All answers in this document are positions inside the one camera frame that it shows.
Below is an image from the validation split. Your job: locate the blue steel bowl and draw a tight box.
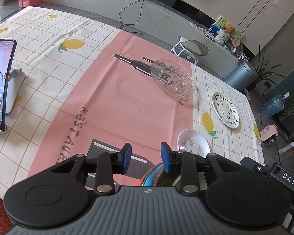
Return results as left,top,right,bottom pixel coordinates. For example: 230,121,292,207
139,154,209,192

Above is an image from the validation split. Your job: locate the orange steel bowl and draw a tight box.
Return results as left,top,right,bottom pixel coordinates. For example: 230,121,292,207
135,178,143,186

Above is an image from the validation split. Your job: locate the small white printed plate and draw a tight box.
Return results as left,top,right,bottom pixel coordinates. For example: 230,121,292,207
177,129,211,158

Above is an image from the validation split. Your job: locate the pink small heater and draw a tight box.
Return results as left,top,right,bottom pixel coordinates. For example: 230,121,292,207
260,124,278,145

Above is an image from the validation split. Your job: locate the pink restaurant placemat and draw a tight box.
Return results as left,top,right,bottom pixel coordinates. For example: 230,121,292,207
29,31,193,186

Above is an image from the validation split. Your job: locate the white fruit-pattern plate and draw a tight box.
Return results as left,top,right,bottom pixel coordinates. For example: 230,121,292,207
211,92,240,129

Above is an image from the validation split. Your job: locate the blue water jug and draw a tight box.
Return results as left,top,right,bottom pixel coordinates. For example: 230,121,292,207
264,92,290,117

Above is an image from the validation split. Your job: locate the clear glass plate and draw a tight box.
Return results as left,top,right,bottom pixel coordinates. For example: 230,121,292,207
150,60,195,100

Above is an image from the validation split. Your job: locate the grey cylindrical trash bin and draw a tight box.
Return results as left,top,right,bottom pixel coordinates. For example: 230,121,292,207
224,60,258,91

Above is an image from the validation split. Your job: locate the green potted snake plant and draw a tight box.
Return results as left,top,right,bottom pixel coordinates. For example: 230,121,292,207
251,46,285,86

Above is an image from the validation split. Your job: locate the round stool on wheels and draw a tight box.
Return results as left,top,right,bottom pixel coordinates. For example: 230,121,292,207
171,37,209,65

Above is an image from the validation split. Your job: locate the lemon checked tablecloth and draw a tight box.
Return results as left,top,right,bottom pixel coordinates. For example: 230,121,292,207
0,7,264,197

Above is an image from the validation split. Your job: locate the teddy bear in basket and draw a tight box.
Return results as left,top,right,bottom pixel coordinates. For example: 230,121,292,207
215,21,235,46

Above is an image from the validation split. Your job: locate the colourful picture book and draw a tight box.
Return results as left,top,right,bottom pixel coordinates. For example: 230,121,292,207
208,16,244,39

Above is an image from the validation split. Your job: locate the smartphone in black case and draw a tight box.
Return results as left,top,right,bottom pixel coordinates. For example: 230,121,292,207
0,38,17,132

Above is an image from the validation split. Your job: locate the black power cable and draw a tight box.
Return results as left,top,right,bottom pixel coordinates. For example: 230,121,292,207
119,0,148,36

